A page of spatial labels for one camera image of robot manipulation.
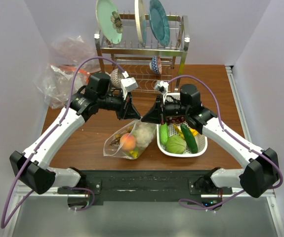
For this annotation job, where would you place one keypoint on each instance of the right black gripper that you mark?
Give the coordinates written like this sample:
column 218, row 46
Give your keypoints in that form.
column 156, row 115

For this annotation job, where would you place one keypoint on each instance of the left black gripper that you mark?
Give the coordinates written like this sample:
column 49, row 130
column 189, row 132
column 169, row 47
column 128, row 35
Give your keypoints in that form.
column 127, row 110

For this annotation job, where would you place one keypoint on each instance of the toy cauliflower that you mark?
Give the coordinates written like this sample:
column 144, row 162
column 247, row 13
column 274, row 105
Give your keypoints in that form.
column 144, row 134

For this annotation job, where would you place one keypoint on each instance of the toy peach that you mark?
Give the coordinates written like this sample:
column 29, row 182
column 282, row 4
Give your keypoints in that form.
column 128, row 142

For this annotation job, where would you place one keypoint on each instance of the clear zip top bag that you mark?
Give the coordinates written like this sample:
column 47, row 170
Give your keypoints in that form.
column 117, row 151

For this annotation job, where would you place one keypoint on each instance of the yellow banana bunch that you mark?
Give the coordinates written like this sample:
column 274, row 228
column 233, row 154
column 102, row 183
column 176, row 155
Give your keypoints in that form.
column 134, row 154

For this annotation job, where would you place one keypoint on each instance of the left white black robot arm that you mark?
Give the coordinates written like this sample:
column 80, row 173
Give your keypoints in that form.
column 32, row 165

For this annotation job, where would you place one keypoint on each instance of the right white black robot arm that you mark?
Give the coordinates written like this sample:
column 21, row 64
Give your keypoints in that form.
column 259, row 167

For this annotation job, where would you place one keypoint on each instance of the light green bumpy gourd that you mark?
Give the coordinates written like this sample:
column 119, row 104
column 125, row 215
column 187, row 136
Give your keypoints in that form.
column 164, row 134

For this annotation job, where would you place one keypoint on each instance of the dark purple grape bunch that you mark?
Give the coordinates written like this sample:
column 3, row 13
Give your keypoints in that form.
column 175, row 120

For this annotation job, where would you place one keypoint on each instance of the green cabbage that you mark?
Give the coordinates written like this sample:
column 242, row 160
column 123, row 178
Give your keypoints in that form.
column 176, row 144

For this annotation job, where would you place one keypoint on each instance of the brown patterned bowl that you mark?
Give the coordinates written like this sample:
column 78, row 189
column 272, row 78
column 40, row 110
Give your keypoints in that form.
column 116, row 76

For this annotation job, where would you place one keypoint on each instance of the dark green cucumber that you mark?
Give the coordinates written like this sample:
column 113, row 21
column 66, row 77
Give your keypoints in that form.
column 189, row 138

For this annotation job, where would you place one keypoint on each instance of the yellow banana pair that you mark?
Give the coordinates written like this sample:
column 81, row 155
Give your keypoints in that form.
column 179, row 131

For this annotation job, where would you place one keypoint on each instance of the steel dish rack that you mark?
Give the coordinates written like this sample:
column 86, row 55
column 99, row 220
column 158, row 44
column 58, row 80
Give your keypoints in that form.
column 135, row 58

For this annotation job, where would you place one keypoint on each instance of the blue patterned bowl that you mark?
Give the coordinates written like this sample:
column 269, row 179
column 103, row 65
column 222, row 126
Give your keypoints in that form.
column 156, row 65

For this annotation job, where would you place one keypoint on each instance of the white perforated plastic basket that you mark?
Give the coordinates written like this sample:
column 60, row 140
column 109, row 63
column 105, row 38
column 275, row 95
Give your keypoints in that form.
column 201, row 141

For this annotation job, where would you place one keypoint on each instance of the pile of clear plastic bags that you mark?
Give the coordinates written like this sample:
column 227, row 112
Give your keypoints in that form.
column 55, row 82

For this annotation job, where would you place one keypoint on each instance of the mint green flower plate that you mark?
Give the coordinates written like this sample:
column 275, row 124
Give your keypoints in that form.
column 109, row 20

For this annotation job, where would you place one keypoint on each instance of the teal blue plate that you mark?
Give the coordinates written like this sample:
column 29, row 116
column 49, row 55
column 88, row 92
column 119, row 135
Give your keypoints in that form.
column 159, row 22

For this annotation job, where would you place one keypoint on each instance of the cream rimmed plate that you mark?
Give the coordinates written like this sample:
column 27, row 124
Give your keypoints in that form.
column 140, row 21

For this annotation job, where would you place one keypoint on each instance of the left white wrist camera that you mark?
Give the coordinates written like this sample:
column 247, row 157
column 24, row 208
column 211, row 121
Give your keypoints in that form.
column 128, row 84

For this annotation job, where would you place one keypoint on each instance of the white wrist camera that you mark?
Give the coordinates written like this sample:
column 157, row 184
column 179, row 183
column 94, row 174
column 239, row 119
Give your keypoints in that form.
column 162, row 87
column 128, row 84

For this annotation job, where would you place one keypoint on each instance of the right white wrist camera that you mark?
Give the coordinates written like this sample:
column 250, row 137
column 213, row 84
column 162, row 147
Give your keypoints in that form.
column 162, row 87

